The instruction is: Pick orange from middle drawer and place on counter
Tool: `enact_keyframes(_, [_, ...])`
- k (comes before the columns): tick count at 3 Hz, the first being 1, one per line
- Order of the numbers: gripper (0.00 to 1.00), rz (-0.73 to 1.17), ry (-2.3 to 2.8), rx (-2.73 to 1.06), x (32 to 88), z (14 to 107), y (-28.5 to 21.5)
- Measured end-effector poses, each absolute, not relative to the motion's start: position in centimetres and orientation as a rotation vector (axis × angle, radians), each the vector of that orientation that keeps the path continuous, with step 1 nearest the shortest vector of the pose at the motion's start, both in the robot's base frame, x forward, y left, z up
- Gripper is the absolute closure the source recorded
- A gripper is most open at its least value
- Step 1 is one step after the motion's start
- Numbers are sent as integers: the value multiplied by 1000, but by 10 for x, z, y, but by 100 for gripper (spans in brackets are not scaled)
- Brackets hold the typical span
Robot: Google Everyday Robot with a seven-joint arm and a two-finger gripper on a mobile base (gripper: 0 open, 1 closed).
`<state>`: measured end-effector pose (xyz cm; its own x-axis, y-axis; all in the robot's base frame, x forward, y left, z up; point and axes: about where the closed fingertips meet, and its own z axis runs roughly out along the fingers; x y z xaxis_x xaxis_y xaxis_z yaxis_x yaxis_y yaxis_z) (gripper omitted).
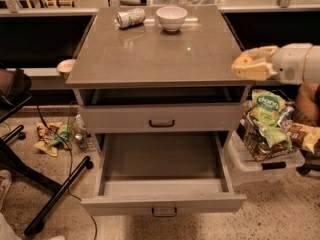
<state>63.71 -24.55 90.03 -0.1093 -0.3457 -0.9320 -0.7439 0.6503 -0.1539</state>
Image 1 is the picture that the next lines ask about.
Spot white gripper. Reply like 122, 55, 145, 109
231, 43, 313, 85

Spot small orange fruit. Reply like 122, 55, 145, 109
233, 55, 253, 65

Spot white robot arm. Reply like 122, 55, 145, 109
231, 43, 320, 85

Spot closed grey upper drawer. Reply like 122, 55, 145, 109
79, 104, 242, 133

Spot grey drawer cabinet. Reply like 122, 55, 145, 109
67, 6, 251, 148

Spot open grey lower drawer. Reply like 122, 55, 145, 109
82, 132, 246, 217

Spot green dang chip bag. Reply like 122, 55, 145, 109
249, 89, 292, 150

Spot brown snack bag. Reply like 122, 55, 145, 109
282, 120, 320, 153

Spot white ceramic bowl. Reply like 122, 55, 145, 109
156, 6, 187, 32

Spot clear plastic storage bin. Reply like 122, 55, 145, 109
225, 132, 305, 186

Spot tipped soda can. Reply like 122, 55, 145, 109
116, 8, 146, 29

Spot small round dish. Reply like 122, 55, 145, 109
57, 59, 76, 74

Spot snack bags on floor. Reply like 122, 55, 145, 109
34, 122, 72, 157

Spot black office chair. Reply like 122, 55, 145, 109
0, 67, 33, 145

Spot black metal stand leg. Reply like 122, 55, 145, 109
24, 156, 93, 236

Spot wire basket right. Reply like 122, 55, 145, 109
237, 114, 296, 161

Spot small wire basket left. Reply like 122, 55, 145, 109
67, 114, 95, 151

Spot black cable on floor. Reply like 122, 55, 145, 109
29, 93, 98, 240

